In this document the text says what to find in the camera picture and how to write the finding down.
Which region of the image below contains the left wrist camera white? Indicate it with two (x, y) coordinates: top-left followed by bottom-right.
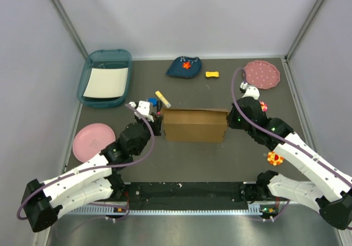
(129, 100), (154, 122)

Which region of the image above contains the aluminium frame profile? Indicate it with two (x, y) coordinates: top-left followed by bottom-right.
(43, 181), (344, 216)

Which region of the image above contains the orange yellow flower charm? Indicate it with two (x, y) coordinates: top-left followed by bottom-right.
(264, 151), (284, 166)

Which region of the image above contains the pink dotted plate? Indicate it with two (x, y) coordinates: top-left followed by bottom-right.
(244, 60), (281, 90)

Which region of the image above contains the black pink highlighter marker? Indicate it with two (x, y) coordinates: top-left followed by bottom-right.
(156, 100), (163, 116)

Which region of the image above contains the plain pink plate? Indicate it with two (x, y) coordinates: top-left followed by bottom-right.
(72, 123), (116, 163)

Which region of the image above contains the yellow bone sponge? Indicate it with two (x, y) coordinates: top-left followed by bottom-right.
(205, 71), (220, 78)

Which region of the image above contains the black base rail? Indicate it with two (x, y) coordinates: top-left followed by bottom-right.
(93, 181), (293, 211)

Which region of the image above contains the white paper sheet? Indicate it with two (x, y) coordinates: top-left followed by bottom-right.
(83, 68), (129, 99)

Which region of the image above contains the pink flower charm right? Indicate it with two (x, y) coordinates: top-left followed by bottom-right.
(260, 101), (268, 112)

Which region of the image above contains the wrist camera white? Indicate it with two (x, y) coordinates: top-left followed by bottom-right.
(240, 81), (260, 100)
(129, 100), (154, 122)

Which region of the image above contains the yellow pink marker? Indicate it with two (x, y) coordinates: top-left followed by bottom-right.
(155, 91), (171, 108)

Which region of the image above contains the blue small eraser block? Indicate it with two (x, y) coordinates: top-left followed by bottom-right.
(147, 98), (157, 106)

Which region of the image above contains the teal plastic bin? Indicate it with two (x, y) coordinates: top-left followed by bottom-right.
(77, 49), (133, 108)

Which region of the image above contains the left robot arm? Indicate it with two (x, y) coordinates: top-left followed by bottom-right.
(18, 116), (162, 233)

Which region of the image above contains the dark blue fish dish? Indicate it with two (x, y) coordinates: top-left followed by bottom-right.
(166, 56), (202, 78)

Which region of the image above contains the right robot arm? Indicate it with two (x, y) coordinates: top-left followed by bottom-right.
(227, 97), (351, 230)

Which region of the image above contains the brown cardboard box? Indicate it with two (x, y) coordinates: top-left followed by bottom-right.
(161, 108), (229, 143)

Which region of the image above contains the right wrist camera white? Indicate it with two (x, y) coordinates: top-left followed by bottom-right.
(240, 81), (260, 100)

